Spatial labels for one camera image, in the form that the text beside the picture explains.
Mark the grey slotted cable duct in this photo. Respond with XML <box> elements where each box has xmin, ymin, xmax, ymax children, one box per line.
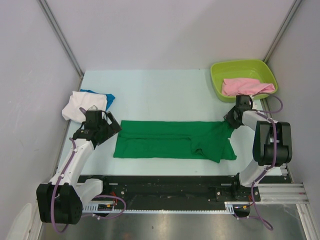
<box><xmin>82</xmin><ymin>201</ymin><xmax>241</xmax><ymax>215</ymax></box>

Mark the lime green plastic basin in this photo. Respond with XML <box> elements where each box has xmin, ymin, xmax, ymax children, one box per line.
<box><xmin>210</xmin><ymin>59</ymin><xmax>278</xmax><ymax>103</ymax></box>

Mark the right aluminium frame post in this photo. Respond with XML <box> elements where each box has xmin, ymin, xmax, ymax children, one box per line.
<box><xmin>262</xmin><ymin>0</ymin><xmax>305</xmax><ymax>65</ymax></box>

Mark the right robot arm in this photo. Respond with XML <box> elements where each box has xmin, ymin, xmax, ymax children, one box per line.
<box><xmin>224</xmin><ymin>94</ymin><xmax>293</xmax><ymax>201</ymax></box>

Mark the pink t shirt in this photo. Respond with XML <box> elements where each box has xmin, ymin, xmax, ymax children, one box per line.
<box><xmin>221</xmin><ymin>78</ymin><xmax>276</xmax><ymax>97</ymax></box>

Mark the blue t shirt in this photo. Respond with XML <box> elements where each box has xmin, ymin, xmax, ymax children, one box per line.
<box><xmin>80</xmin><ymin>89</ymin><xmax>116</xmax><ymax>111</ymax></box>

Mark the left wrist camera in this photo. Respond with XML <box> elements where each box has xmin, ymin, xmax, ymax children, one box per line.
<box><xmin>86</xmin><ymin>105</ymin><xmax>99</xmax><ymax>111</ymax></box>

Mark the aluminium frame post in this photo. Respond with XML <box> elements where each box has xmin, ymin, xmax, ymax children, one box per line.
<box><xmin>37</xmin><ymin>0</ymin><xmax>84</xmax><ymax>79</ymax></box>
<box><xmin>262</xmin><ymin>0</ymin><xmax>305</xmax><ymax>65</ymax></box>

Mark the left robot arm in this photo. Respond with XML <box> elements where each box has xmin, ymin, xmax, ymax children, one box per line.
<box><xmin>36</xmin><ymin>109</ymin><xmax>122</xmax><ymax>225</ymax></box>

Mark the aluminium rail right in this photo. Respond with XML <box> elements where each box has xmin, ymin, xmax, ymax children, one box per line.
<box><xmin>258</xmin><ymin>183</ymin><xmax>309</xmax><ymax>205</ymax></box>

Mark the white t shirt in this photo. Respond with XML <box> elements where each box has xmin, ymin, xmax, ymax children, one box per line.
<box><xmin>61</xmin><ymin>91</ymin><xmax>108</xmax><ymax>123</ymax></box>

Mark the left aluminium frame post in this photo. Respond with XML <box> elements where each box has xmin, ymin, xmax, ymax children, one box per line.
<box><xmin>37</xmin><ymin>0</ymin><xmax>84</xmax><ymax>79</ymax></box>

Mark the green t shirt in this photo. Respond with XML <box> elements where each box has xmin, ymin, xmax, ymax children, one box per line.
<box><xmin>113</xmin><ymin>120</ymin><xmax>237</xmax><ymax>163</ymax></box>

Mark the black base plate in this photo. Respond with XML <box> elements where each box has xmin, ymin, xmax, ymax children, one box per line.
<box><xmin>77</xmin><ymin>174</ymin><xmax>292</xmax><ymax>212</ymax></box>

